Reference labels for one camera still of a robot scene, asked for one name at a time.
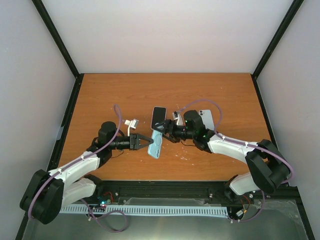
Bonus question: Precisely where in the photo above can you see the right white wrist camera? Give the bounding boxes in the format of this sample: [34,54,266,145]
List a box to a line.
[172,111,184,126]

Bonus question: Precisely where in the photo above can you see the small circuit board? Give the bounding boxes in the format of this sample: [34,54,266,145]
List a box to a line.
[98,191,114,207]

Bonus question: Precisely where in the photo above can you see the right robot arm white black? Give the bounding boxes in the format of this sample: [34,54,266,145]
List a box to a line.
[151,107,292,202]

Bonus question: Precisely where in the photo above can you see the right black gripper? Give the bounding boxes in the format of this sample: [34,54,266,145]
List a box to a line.
[153,119,195,144]

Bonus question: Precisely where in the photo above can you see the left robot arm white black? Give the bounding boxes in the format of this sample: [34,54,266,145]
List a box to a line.
[19,121,154,225]

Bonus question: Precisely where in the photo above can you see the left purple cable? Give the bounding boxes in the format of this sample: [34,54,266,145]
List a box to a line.
[27,104,130,232]

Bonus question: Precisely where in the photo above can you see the light blue phone case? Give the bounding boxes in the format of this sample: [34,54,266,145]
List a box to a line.
[147,130,163,159]

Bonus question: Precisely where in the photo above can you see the black aluminium frame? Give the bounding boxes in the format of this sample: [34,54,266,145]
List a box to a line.
[15,0,320,240]

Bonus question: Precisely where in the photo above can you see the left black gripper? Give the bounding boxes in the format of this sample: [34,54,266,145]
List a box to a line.
[109,133,154,151]

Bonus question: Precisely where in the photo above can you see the black screen phone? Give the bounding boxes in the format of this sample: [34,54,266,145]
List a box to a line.
[151,107,167,130]

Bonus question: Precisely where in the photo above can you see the light blue cable duct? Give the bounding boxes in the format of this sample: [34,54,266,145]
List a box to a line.
[59,204,229,217]

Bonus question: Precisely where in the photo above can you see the right small connector wires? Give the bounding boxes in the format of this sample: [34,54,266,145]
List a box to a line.
[234,197,253,220]

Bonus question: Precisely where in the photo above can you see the light blue phone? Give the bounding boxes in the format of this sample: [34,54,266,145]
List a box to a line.
[198,109,215,131]

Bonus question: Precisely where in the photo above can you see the beige phone case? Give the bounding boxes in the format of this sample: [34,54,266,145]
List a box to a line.
[150,106,168,131]

